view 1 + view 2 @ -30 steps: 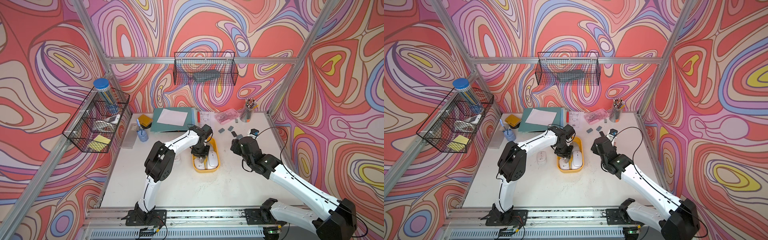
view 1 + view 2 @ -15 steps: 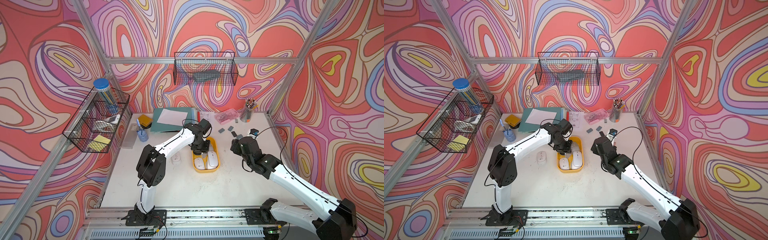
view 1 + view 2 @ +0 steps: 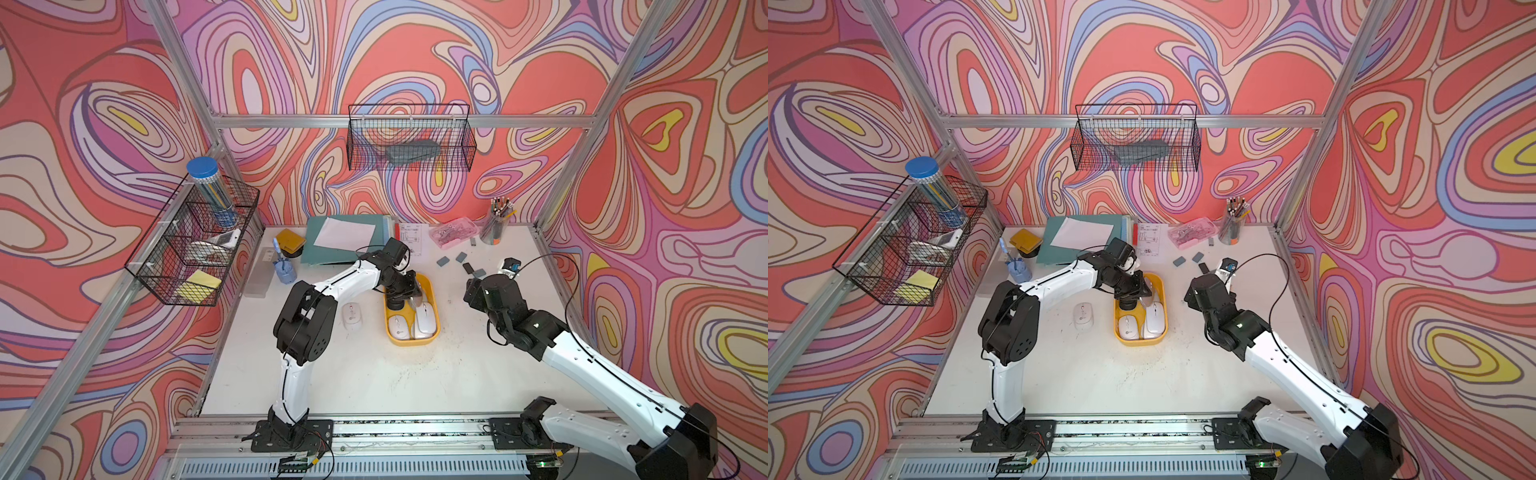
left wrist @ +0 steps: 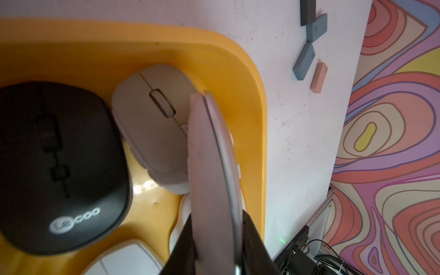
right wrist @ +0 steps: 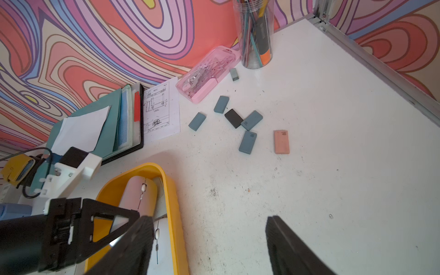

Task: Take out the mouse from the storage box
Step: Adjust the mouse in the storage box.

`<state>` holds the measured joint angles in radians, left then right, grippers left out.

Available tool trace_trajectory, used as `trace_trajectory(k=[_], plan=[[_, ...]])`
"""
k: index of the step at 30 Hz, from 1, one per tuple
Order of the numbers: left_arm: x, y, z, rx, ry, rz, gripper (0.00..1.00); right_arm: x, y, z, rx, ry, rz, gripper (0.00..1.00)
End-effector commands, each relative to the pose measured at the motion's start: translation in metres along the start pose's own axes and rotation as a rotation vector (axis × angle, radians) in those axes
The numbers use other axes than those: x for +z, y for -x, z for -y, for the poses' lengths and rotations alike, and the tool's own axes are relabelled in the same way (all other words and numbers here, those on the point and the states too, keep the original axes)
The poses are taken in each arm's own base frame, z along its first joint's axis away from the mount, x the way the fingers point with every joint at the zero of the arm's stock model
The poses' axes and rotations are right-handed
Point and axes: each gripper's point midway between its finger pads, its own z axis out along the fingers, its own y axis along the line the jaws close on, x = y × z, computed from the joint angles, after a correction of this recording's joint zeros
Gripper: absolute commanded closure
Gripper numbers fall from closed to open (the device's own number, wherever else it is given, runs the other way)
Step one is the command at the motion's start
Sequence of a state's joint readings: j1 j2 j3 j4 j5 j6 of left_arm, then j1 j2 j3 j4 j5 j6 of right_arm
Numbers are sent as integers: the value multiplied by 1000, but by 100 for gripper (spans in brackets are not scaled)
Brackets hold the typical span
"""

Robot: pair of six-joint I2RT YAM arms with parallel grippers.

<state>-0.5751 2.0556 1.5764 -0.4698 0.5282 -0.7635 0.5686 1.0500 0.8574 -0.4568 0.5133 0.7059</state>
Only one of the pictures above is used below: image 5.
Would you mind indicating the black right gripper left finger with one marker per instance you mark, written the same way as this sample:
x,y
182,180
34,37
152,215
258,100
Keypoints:
x,y
131,255

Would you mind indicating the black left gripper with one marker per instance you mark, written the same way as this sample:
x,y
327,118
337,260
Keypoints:
x,y
101,224

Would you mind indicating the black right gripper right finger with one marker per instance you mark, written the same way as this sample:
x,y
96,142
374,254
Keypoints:
x,y
288,254

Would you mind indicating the yellow storage box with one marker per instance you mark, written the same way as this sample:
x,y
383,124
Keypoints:
x,y
167,206

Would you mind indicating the white mouse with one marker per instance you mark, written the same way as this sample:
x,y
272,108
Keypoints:
x,y
161,261

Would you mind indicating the pale pink mouse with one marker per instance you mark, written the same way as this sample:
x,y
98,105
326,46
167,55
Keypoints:
x,y
141,195

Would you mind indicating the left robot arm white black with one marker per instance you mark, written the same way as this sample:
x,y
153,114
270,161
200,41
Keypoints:
x,y
21,243

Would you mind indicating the white paper sheet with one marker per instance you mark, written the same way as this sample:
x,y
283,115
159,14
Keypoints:
x,y
81,132

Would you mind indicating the green folder stack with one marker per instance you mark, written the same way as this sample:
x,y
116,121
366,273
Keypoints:
x,y
121,135

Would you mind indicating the pink eraser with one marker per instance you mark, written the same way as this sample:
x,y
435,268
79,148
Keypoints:
x,y
281,142

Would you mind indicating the teal eraser lower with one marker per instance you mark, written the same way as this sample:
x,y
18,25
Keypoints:
x,y
248,142

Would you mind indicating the teal eraser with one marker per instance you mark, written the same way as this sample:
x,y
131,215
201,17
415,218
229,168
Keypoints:
x,y
252,120
221,104
248,142
197,121

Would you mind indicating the printed drawing sheet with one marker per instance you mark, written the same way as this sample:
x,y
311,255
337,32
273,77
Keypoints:
x,y
161,114

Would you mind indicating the teal eraser far left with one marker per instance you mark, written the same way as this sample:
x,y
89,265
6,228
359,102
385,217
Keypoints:
x,y
197,121

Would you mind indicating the teal eraser middle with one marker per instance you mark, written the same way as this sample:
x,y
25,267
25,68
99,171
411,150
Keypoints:
x,y
252,120

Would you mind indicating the black eraser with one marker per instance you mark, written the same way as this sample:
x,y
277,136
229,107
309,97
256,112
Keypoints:
x,y
234,118

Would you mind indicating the teal eraser upper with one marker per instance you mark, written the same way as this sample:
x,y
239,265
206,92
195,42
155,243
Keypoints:
x,y
221,104

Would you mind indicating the pink transparent case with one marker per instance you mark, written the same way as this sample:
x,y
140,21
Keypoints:
x,y
205,76

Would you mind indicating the small grey eraser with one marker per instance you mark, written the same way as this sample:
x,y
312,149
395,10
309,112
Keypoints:
x,y
234,74

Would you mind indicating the clear pen cup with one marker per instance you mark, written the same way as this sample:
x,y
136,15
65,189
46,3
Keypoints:
x,y
255,27

